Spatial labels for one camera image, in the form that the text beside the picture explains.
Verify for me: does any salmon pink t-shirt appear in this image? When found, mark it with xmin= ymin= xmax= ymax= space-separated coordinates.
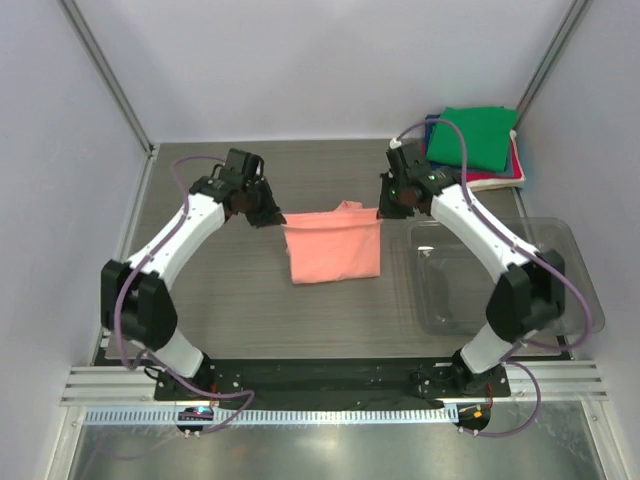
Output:
xmin=283 ymin=201 xmax=382 ymax=284

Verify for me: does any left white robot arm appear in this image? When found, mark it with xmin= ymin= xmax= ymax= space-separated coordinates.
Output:
xmin=100 ymin=148 xmax=285 ymax=400

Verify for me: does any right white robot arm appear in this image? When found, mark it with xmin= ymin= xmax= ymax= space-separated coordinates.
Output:
xmin=378 ymin=140 xmax=565 ymax=396

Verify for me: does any folded blue t-shirt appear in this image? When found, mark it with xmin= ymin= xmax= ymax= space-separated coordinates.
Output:
xmin=423 ymin=114 xmax=441 ymax=153

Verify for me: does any folded cream t-shirt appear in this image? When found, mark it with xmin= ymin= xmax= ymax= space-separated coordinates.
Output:
xmin=467 ymin=130 xmax=526 ymax=192

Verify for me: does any folded green t-shirt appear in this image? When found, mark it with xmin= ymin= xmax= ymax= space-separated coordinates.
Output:
xmin=426 ymin=106 xmax=518 ymax=173

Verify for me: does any clear plastic bin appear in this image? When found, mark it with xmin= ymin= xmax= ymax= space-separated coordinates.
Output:
xmin=407 ymin=216 xmax=606 ymax=337

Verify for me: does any folded red t-shirt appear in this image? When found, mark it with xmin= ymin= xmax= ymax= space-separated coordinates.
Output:
xmin=429 ymin=160 xmax=499 ymax=181

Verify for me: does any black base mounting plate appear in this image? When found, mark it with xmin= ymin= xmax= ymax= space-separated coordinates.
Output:
xmin=155 ymin=358 xmax=511 ymax=405

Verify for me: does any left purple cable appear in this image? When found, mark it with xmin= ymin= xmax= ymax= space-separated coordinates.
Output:
xmin=113 ymin=155 xmax=256 ymax=461

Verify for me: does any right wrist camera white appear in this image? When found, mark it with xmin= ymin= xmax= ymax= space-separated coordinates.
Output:
xmin=389 ymin=138 xmax=402 ymax=150

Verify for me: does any left aluminium frame post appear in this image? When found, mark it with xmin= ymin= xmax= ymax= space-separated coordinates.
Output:
xmin=58 ymin=0 xmax=153 ymax=155

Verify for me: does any aluminium frame post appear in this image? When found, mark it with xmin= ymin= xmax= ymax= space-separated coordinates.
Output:
xmin=58 ymin=0 xmax=153 ymax=155
xmin=515 ymin=0 xmax=593 ymax=129

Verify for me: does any white slotted cable duct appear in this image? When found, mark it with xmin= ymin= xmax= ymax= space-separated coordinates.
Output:
xmin=84 ymin=405 xmax=458 ymax=426

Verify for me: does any right aluminium frame post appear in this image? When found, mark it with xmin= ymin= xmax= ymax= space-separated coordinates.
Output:
xmin=515 ymin=0 xmax=593 ymax=129

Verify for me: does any aluminium front rail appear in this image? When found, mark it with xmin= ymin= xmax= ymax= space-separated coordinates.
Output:
xmin=61 ymin=360 xmax=608 ymax=406

